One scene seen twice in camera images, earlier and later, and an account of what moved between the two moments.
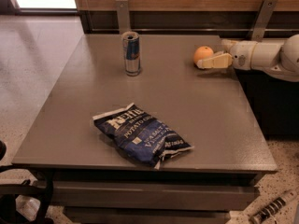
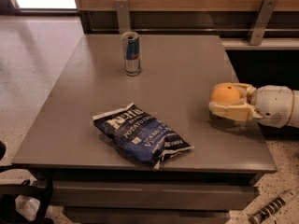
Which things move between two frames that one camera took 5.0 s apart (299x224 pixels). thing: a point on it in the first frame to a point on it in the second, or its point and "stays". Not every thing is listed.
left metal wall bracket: [124, 24] stays
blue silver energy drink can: [132, 51] stays
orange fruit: [203, 52] to [225, 92]
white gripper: [241, 54] to [273, 105]
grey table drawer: [155, 195] stays
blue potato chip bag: [138, 134] stays
